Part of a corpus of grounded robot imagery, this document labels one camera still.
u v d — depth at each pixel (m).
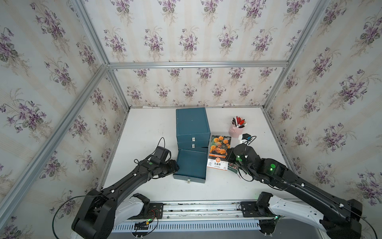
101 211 0.39
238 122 0.98
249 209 0.73
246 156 0.50
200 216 0.73
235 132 0.96
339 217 0.39
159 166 0.63
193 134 0.79
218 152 0.75
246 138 0.63
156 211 0.73
